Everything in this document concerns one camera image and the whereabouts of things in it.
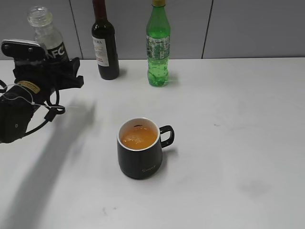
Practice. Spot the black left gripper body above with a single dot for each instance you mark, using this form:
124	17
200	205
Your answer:
36	78

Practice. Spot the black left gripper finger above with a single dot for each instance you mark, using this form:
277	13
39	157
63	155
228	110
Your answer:
65	75

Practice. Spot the NFC orange juice bottle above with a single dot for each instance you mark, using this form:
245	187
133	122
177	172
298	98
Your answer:
41	19

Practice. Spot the black mug white inside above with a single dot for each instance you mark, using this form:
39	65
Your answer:
144	162

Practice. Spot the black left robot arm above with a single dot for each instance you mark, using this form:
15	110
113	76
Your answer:
16	115

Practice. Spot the white zip tie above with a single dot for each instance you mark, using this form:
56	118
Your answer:
59	107

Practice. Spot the dark red wine bottle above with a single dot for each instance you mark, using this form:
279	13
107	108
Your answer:
103	36

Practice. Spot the green soda bottle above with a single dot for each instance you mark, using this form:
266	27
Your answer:
158	32

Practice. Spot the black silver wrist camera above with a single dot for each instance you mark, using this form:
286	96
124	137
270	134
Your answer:
23	50

